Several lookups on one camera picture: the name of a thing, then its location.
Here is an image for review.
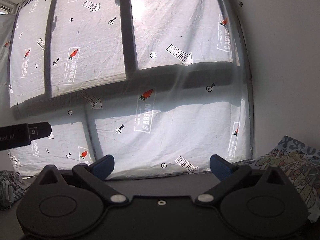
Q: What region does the light blue graphic t-shirt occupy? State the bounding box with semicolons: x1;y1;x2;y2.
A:
238;135;320;223

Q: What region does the grey crumpled garment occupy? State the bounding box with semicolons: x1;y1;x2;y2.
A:
0;170;31;211

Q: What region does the white printed window sheet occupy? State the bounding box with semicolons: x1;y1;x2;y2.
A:
1;0;253;179

